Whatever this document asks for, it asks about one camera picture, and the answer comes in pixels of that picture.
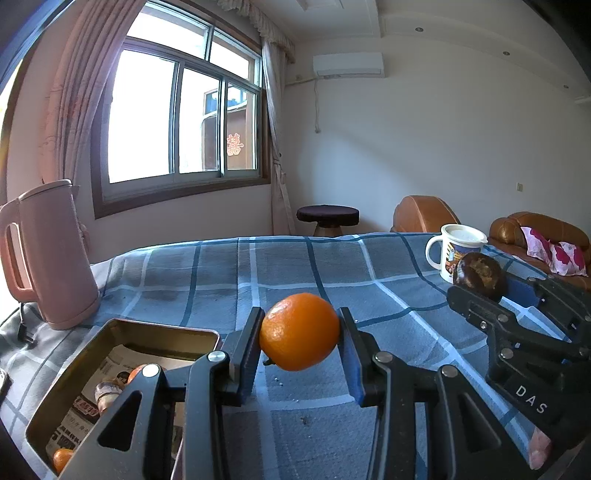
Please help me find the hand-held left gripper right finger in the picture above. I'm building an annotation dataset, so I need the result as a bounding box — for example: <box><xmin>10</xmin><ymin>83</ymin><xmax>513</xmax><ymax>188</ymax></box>
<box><xmin>338</xmin><ymin>307</ymin><xmax>541</xmax><ymax>480</ymax></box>

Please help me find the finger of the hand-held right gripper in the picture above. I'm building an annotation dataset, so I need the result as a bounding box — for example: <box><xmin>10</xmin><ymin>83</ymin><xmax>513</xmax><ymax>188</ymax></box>
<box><xmin>508</xmin><ymin>273</ymin><xmax>591</xmax><ymax>340</ymax></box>
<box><xmin>447</xmin><ymin>285</ymin><xmax>591</xmax><ymax>384</ymax></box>

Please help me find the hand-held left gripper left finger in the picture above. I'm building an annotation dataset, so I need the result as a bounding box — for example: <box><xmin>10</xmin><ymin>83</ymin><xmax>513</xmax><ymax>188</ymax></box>
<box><xmin>58</xmin><ymin>306</ymin><xmax>265</xmax><ymax>480</ymax></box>

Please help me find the dark brown round fruit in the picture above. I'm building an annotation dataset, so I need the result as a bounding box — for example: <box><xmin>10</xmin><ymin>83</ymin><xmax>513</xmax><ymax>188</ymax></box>
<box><xmin>452</xmin><ymin>251</ymin><xmax>508</xmax><ymax>303</ymax></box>

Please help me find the small orange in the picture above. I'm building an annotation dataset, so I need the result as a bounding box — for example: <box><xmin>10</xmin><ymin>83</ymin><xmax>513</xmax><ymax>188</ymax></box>
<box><xmin>52</xmin><ymin>448</ymin><xmax>75</xmax><ymax>475</ymax></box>
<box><xmin>259</xmin><ymin>292</ymin><xmax>341</xmax><ymax>372</ymax></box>

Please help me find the pink metal tin box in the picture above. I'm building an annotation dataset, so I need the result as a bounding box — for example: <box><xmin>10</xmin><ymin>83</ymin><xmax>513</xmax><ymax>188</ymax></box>
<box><xmin>25</xmin><ymin>318</ymin><xmax>222</xmax><ymax>480</ymax></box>

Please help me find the small pink jar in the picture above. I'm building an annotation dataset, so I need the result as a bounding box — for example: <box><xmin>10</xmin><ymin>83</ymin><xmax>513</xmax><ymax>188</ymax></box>
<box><xmin>95</xmin><ymin>378</ymin><xmax>125</xmax><ymax>414</ymax></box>

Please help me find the person's right hand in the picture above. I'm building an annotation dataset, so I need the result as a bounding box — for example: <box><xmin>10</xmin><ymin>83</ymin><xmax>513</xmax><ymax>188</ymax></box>
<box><xmin>530</xmin><ymin>425</ymin><xmax>555</xmax><ymax>470</ymax></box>

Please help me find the pink floral pillow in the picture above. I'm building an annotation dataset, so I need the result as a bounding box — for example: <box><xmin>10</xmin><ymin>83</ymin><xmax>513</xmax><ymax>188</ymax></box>
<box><xmin>520</xmin><ymin>226</ymin><xmax>557</xmax><ymax>265</ymax></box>
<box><xmin>547</xmin><ymin>241</ymin><xmax>588</xmax><ymax>278</ymax></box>

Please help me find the brown leather sofa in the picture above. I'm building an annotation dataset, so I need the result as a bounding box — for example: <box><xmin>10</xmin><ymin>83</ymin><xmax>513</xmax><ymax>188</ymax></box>
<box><xmin>488</xmin><ymin>211</ymin><xmax>591</xmax><ymax>278</ymax></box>

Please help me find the white printed mug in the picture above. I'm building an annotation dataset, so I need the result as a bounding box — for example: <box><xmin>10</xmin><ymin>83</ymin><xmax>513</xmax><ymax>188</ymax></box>
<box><xmin>425</xmin><ymin>224</ymin><xmax>489</xmax><ymax>283</ymax></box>

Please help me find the blue checked tablecloth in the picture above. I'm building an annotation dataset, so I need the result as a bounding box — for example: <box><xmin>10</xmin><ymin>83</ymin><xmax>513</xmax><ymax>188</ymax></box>
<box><xmin>0</xmin><ymin>231</ymin><xmax>591</xmax><ymax>480</ymax></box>

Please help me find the brown leather armchair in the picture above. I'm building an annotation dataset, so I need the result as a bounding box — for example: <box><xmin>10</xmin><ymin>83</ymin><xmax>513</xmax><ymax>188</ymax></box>
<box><xmin>390</xmin><ymin>195</ymin><xmax>462</xmax><ymax>234</ymax></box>

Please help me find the dark round stool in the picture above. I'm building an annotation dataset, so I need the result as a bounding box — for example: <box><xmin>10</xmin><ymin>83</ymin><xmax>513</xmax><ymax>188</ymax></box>
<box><xmin>296</xmin><ymin>204</ymin><xmax>360</xmax><ymax>237</ymax></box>

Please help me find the newspaper sheet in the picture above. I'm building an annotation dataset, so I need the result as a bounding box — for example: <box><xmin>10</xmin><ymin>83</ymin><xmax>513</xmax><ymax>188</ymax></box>
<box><xmin>44</xmin><ymin>344</ymin><xmax>199</xmax><ymax>476</ymax></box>

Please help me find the pink electric kettle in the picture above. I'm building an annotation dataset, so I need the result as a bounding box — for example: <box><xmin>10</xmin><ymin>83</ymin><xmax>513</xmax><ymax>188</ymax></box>
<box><xmin>0</xmin><ymin>179</ymin><xmax>100</xmax><ymax>330</ymax></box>

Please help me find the pale curtain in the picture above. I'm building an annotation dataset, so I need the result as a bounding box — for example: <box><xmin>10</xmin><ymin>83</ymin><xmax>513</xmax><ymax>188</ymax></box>
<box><xmin>261</xmin><ymin>39</ymin><xmax>298</xmax><ymax>236</ymax></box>

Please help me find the sliding glass window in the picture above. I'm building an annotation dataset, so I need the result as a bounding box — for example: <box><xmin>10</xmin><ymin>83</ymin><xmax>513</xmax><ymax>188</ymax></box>
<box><xmin>92</xmin><ymin>0</ymin><xmax>272</xmax><ymax>217</ymax></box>

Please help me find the white air conditioner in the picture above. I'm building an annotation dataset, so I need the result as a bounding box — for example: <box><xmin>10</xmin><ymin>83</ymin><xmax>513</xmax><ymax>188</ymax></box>
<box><xmin>312</xmin><ymin>52</ymin><xmax>385</xmax><ymax>77</ymax></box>

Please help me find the pink curtain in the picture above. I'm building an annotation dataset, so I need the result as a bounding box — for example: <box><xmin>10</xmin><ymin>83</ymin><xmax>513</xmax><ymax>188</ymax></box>
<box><xmin>39</xmin><ymin>0</ymin><xmax>148</xmax><ymax>185</ymax></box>

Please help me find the frilled curtain valance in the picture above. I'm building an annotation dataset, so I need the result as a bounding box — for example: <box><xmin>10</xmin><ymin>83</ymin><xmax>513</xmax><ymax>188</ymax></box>
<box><xmin>217</xmin><ymin>0</ymin><xmax>296</xmax><ymax>64</ymax></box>

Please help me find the black kettle power cord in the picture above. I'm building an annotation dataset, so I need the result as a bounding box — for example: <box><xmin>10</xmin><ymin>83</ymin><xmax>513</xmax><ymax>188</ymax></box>
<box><xmin>17</xmin><ymin>302</ymin><xmax>38</xmax><ymax>348</ymax></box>

